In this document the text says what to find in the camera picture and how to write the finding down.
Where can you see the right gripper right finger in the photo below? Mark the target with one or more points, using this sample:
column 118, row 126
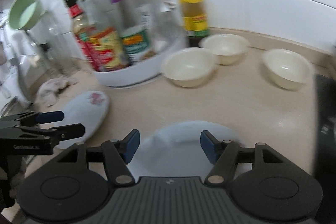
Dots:
column 222, row 155

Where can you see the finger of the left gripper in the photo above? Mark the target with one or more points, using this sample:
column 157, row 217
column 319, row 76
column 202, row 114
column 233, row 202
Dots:
column 32, row 118
column 47, row 132

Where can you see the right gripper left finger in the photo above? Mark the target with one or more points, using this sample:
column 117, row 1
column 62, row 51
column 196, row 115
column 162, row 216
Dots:
column 117, row 155

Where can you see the white plate single red flower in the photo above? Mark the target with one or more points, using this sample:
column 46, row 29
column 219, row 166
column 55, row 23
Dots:
column 89, row 109

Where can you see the cream bowl front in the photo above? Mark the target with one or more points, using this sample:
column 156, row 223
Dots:
column 190, row 67

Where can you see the cream bowl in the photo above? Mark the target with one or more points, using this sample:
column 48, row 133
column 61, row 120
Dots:
column 228, row 48
column 190, row 67
column 287, row 69

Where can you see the cream bowl back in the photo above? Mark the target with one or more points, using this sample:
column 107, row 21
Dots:
column 228, row 48

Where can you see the steel sink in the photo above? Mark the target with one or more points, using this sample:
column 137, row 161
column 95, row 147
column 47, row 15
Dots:
column 17, row 105

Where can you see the crumpled beige dish cloth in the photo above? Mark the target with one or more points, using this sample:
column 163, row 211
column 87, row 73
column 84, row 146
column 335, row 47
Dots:
column 47, row 94

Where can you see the glass pot lid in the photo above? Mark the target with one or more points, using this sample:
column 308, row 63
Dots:
column 52, row 49

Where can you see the black gas stove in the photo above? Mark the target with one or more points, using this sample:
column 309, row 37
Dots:
column 324, row 166

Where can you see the red label soy sauce bottle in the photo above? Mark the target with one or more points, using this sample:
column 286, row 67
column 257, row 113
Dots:
column 80, row 29

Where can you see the yellow label vinegar bottle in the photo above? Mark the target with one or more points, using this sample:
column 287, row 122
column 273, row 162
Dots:
column 104, row 41

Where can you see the green plastic ladle bowl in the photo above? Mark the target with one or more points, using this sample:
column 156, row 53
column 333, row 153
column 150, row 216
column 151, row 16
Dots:
column 25, row 14

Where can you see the green label fish sauce bottle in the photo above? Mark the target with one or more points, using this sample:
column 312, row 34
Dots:
column 133, row 35

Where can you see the white two-tier turntable rack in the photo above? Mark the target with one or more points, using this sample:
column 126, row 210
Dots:
column 136, row 66

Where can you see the clear plastic bag in rack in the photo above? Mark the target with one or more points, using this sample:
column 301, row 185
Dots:
column 158, row 18

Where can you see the green yellow sesame oil bottle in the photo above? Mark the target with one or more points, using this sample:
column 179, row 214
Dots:
column 195, row 21

